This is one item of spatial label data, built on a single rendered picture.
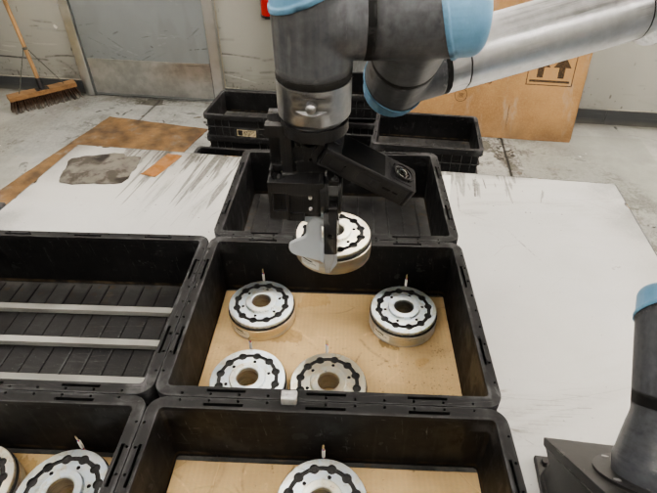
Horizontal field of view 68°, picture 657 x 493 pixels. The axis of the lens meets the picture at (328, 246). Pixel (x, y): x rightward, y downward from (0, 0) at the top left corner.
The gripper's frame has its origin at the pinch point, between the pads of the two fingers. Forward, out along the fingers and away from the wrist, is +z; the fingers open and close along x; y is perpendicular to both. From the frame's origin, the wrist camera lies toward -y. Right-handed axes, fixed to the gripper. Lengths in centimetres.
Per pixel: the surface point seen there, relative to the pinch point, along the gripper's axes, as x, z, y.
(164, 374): 15.8, 5.6, 19.4
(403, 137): -134, 65, -23
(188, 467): 22.8, 14.9, 16.6
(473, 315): 4.3, 6.7, -18.9
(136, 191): -56, 36, 56
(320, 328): -0.2, 17.2, 2.1
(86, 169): -66, 36, 74
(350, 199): -37.5, 21.2, -1.9
